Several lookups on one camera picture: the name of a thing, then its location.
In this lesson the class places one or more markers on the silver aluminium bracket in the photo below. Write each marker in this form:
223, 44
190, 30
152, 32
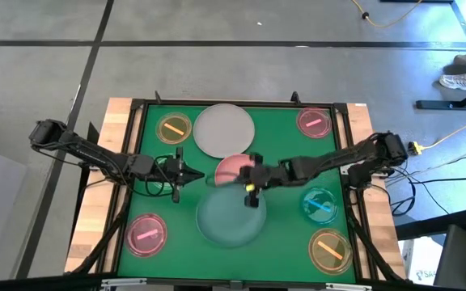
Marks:
348, 287
117, 282

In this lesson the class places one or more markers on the black desk foot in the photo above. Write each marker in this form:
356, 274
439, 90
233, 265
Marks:
447, 104

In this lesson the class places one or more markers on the medium pink plastic plate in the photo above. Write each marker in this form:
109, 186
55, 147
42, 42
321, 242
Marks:
229, 167

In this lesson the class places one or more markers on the small pink transparent plate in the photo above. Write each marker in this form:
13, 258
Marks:
145, 235
314, 122

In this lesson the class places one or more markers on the small blue transparent plate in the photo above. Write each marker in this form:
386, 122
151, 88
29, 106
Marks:
319, 205

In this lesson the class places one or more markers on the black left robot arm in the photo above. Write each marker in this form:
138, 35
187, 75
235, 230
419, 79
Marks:
95, 153

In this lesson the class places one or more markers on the white cardboard box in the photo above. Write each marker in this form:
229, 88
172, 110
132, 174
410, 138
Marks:
421, 262

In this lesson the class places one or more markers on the dark grey case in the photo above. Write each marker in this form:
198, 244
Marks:
457, 256

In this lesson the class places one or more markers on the green table mat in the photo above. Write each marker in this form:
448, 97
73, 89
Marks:
281, 250

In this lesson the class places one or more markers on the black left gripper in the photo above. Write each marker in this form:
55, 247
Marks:
175, 171

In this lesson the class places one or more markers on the large teal plastic plate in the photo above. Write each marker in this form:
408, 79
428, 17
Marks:
225, 220

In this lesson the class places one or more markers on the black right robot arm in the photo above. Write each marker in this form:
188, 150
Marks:
338, 155

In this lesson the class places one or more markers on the black frame clamp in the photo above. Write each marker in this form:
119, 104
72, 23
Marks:
295, 97
158, 97

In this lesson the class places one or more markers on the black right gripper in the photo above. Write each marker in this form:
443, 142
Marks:
265, 174

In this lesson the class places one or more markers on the black table frame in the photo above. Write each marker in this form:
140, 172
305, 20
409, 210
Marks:
340, 108

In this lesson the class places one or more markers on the small orange transparent plate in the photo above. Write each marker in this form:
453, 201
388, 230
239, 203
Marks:
330, 251
173, 128

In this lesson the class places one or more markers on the large grey plastic plate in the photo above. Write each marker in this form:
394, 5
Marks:
223, 130

